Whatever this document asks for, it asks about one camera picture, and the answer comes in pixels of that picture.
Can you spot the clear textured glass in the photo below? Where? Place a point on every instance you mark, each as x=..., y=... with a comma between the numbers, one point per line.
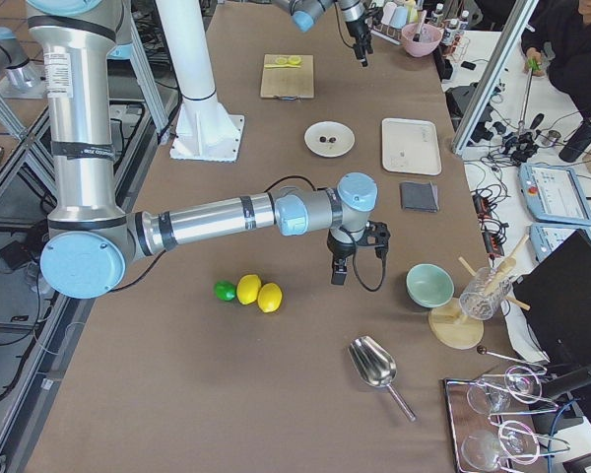
x=484, y=294

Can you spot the wooden glass stand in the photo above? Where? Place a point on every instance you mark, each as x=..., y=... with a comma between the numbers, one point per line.
x=459, y=331

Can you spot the cream round plate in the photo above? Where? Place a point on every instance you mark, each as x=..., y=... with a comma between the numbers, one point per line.
x=329, y=139

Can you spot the blue teach pendant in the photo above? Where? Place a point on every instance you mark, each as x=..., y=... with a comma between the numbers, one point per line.
x=546, y=238
x=554, y=194

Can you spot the pale pink plastic cup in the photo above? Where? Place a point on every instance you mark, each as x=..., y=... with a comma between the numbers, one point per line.
x=388, y=10

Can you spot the yellow lemon near lime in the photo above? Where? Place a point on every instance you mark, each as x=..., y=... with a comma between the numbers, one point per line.
x=248, y=288

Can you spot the yellow plastic knife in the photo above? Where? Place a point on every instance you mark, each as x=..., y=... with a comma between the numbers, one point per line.
x=281, y=66

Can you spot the light blue plastic cup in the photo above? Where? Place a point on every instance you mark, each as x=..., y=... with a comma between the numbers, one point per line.
x=399, y=18

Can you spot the cream rabbit tray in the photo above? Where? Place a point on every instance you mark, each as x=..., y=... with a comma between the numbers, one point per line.
x=410, y=146

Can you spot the person in black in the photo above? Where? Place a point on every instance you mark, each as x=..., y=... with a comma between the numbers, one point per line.
x=564, y=26

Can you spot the green lime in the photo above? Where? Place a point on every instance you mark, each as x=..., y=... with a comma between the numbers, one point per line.
x=224, y=290

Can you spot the mint green bowl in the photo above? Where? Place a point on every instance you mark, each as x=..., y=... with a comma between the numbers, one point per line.
x=429, y=285

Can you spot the yellow lemon outer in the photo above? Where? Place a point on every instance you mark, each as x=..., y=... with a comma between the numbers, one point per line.
x=270, y=298

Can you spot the grey folded cloth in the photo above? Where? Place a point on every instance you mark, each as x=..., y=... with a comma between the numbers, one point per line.
x=418, y=196

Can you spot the black monitor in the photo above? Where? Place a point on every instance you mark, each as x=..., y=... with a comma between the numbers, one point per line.
x=558, y=292

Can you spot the steel black-tipped muddler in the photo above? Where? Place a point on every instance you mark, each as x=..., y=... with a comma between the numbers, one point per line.
x=419, y=26

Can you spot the wooden cutting board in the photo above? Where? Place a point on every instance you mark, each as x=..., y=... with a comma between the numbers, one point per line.
x=288, y=83

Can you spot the pink ribbed bowl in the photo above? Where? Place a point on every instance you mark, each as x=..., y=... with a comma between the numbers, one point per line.
x=430, y=39

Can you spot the white wire cup rack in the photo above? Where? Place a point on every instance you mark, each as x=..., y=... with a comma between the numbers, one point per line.
x=382, y=28

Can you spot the steel ice scoop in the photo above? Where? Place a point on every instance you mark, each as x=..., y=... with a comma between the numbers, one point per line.
x=377, y=368

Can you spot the wine glass rack tray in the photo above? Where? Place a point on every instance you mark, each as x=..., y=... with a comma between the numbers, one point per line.
x=490, y=419

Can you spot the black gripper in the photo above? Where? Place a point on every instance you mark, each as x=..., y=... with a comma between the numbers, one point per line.
x=358, y=29
x=338, y=248

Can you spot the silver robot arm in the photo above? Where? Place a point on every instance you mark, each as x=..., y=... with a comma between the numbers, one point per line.
x=306, y=13
x=92, y=240

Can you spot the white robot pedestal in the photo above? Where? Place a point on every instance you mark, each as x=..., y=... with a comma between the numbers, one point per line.
x=205, y=131

